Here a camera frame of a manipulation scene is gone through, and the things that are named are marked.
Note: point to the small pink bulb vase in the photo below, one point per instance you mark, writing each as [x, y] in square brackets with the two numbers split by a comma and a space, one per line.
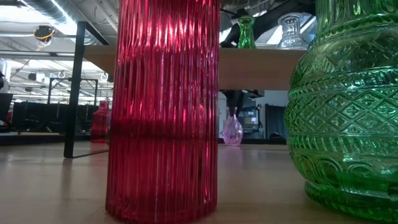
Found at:
[232, 132]

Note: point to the large green diamond-pattern vase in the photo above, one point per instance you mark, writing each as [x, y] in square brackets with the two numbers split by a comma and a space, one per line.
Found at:
[342, 124]

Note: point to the slim green glass vase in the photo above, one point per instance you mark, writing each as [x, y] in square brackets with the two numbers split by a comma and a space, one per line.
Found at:
[246, 34]

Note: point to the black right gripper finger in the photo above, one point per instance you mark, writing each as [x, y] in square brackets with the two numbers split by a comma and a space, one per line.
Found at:
[240, 99]
[230, 99]

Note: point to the background black chair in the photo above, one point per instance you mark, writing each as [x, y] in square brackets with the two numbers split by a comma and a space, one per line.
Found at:
[5, 105]

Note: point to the black table frame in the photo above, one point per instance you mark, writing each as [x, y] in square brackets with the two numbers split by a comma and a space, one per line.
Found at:
[255, 141]

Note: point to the clear wide-neck glass vase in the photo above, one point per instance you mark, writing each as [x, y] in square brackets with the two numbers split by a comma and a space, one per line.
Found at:
[291, 37]

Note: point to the wooden shelf with black legs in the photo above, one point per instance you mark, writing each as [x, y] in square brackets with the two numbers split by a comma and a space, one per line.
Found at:
[258, 68]

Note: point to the red ribbed bottle vase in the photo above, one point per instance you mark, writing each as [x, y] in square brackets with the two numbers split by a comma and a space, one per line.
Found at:
[99, 124]

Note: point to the background black rig frame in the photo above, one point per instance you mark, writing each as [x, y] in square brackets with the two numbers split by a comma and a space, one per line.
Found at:
[73, 80]

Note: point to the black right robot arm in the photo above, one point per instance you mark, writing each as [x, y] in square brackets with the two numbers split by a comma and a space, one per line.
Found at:
[273, 17]

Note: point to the background black workbench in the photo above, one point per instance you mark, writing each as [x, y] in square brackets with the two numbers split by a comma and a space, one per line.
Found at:
[37, 116]

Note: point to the background grey machine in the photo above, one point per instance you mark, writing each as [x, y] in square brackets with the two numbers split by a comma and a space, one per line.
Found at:
[252, 121]

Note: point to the tall red ribbed cylinder vase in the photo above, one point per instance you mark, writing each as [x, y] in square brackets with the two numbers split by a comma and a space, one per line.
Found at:
[161, 124]

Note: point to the background dark cabinet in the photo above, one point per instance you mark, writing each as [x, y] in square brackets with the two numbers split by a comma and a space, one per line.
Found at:
[275, 121]

